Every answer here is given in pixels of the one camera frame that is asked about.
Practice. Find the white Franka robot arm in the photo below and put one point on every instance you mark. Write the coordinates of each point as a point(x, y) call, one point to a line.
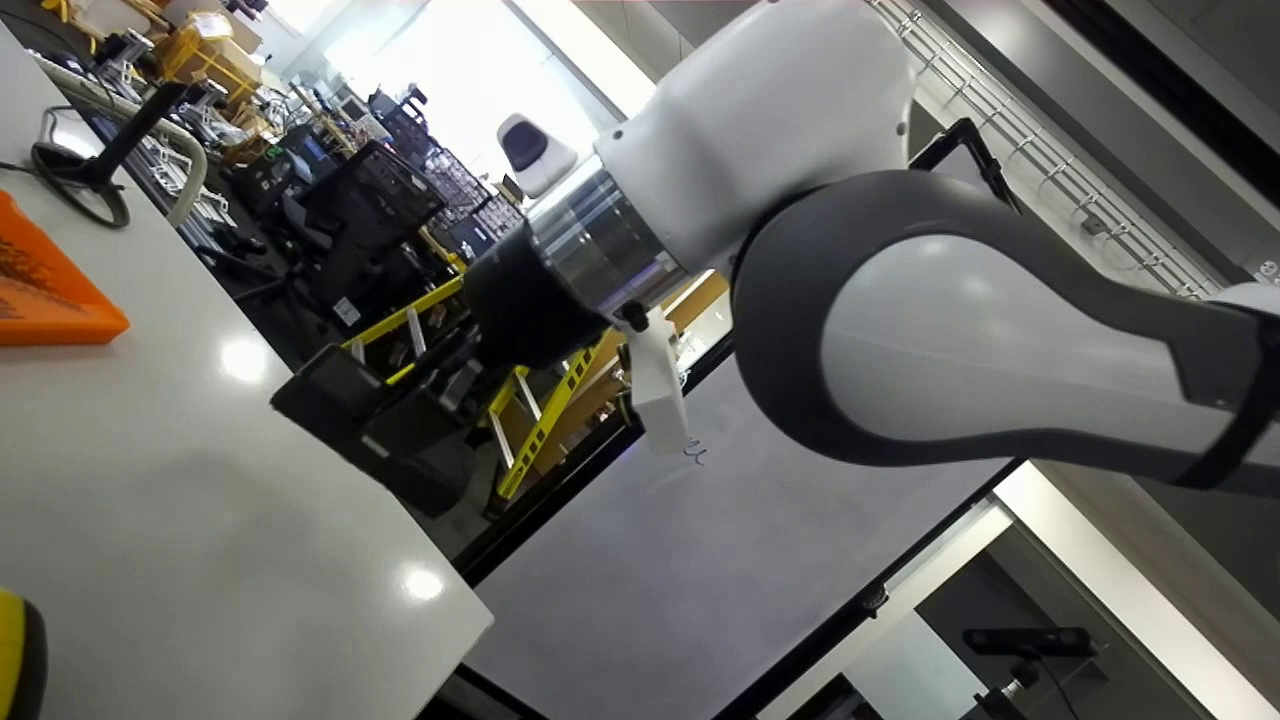
point(774, 107)

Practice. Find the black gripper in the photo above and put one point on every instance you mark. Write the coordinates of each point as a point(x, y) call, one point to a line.
point(535, 306)

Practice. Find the yellow black tape measure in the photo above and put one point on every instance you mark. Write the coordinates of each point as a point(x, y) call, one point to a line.
point(17, 663)

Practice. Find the white table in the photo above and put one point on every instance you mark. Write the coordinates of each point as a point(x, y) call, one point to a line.
point(201, 535)

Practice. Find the black stand with round base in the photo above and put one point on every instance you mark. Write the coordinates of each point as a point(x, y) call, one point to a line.
point(82, 183)

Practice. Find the wooden door frame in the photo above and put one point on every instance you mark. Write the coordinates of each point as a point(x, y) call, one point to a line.
point(703, 301)

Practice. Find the yellow ladder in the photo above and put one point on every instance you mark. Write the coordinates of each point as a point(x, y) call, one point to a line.
point(545, 413)

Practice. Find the whiteboard with black frame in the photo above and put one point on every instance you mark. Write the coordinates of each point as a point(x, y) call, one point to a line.
point(665, 575)

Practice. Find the yellow machine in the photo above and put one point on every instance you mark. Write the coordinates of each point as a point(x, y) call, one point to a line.
point(201, 53)

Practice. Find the orange plastic tray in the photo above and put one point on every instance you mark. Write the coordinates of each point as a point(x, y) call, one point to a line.
point(44, 293)

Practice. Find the black equipment rack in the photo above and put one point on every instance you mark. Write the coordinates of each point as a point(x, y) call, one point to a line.
point(375, 201)

